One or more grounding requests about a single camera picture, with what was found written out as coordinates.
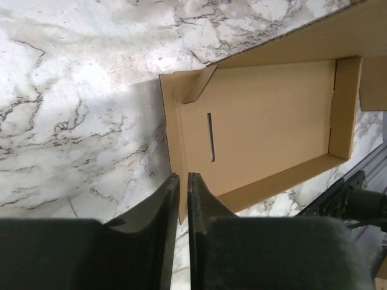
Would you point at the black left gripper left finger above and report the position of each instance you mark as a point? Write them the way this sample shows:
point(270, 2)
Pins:
point(132, 251)

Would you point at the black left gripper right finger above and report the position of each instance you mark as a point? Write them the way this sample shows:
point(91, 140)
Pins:
point(301, 252)

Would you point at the cardboard box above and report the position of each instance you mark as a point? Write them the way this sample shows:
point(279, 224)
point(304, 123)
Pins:
point(273, 116)

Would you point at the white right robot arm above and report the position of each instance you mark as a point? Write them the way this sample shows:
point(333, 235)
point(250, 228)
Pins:
point(357, 206)

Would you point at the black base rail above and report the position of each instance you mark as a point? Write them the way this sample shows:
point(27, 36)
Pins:
point(374, 166)

